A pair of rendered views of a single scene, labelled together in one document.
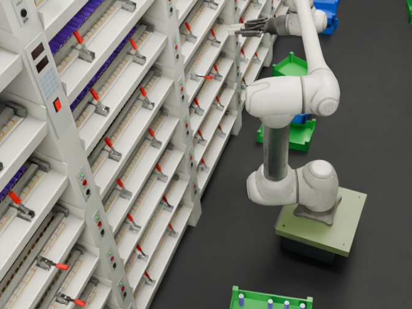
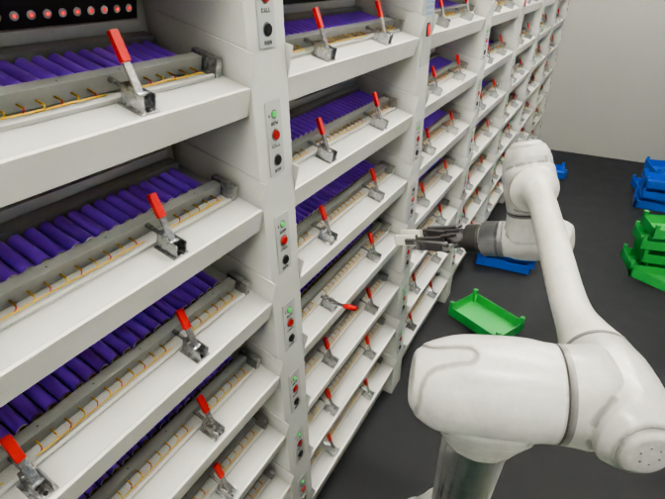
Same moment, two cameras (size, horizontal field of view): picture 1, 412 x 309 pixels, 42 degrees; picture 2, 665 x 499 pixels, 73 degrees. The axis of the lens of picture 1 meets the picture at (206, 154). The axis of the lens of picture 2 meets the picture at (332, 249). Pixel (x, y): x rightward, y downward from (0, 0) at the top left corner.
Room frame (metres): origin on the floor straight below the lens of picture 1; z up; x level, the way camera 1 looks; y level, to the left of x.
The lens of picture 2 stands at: (0.95, -0.10, 1.49)
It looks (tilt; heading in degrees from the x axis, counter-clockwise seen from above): 31 degrees down; 6
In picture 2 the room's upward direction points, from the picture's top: 1 degrees counter-clockwise
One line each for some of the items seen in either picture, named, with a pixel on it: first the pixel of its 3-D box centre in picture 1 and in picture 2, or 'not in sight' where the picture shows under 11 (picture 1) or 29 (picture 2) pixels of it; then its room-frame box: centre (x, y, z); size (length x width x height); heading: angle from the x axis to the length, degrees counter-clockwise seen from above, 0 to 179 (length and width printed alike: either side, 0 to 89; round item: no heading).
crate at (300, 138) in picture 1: (286, 130); not in sight; (2.24, -0.48, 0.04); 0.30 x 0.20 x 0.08; 66
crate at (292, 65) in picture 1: (299, 72); (485, 315); (2.78, -0.67, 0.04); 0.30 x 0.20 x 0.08; 41
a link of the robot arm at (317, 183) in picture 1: (317, 183); not in sight; (1.50, -0.48, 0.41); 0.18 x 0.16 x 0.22; 85
